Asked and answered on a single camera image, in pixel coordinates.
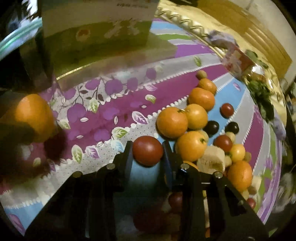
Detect orange behind tomato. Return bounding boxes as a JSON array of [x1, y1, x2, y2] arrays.
[[175, 131, 208, 162]]

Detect red tomato front left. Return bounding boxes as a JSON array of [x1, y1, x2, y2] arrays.
[[132, 136, 164, 167]]

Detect orange left of pile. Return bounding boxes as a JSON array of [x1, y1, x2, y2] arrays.
[[156, 107, 188, 139]]

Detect purple floral striped bedspread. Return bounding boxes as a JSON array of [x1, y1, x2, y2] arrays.
[[1, 19, 282, 235]]

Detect orange at far left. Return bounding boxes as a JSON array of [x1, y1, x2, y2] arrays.
[[1, 94, 56, 143]]

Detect green leafy vegetables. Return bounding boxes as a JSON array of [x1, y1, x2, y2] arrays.
[[243, 50, 274, 123]]

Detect open cardboard gift box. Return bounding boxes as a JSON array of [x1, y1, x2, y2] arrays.
[[20, 1, 177, 90]]

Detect cream zigzag pillow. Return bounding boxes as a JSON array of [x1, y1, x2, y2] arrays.
[[158, 1, 287, 123]]

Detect wooden headboard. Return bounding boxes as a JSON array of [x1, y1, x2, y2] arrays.
[[198, 1, 292, 78]]

